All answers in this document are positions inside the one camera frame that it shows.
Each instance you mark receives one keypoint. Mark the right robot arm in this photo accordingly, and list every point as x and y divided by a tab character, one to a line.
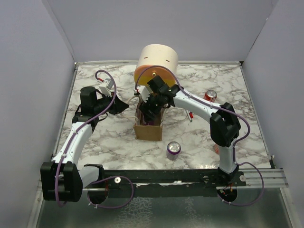
223	122

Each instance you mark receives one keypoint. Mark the red cola can front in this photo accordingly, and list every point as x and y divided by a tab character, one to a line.
216	148

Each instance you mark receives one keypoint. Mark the red cola can back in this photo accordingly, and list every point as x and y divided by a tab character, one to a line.
210	95

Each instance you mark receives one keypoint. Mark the round cream drawer cabinet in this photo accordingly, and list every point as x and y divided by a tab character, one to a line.
156	60

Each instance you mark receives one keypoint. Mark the purple Fanta can front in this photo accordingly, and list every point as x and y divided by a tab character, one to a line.
173	150

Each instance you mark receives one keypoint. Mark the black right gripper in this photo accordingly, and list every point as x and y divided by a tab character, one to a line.
147	116

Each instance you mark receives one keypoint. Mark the purple Fanta can back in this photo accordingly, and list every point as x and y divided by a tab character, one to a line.
140	113

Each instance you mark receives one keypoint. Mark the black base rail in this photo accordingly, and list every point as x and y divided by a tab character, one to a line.
164	183

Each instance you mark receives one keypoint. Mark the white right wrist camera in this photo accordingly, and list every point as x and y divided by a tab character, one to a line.
143	92

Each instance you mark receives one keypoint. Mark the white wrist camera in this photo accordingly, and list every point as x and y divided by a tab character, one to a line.
143	92
105	87

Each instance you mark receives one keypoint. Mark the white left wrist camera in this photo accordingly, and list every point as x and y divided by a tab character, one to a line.
105	87

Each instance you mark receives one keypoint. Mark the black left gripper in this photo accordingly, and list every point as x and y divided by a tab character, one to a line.
118	105

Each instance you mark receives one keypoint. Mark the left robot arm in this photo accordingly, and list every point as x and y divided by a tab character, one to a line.
61	179

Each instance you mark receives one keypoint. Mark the red cola can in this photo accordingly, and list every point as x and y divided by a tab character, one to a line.
210	95
216	148

